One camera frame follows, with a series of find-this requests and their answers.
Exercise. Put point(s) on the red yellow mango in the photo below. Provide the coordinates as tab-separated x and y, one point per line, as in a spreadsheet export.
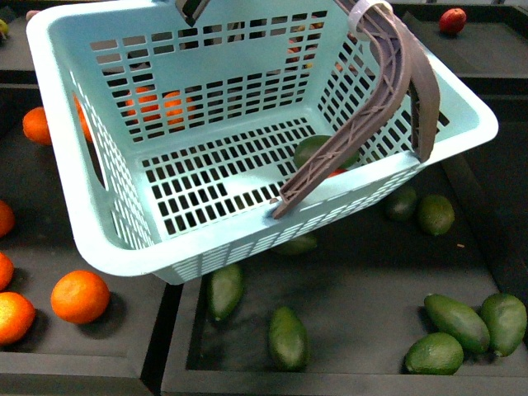
337	172

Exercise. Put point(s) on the red apple on shelf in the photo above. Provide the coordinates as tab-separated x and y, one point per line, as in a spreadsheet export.
452	21

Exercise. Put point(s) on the light green avocado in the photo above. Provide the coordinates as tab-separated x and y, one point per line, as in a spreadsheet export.
437	353

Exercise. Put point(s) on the light blue plastic basket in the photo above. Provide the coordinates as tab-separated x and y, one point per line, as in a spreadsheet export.
175	143

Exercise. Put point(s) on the large green avocado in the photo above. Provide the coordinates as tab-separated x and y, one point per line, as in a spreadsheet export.
309	146

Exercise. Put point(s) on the green avocado far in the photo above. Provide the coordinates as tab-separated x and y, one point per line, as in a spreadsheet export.
460	321

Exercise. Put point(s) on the dark green avocado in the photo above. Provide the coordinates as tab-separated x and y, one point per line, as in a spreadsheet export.
401	204

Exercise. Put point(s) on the orange fruit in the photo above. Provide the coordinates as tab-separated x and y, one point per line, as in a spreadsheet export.
80	297

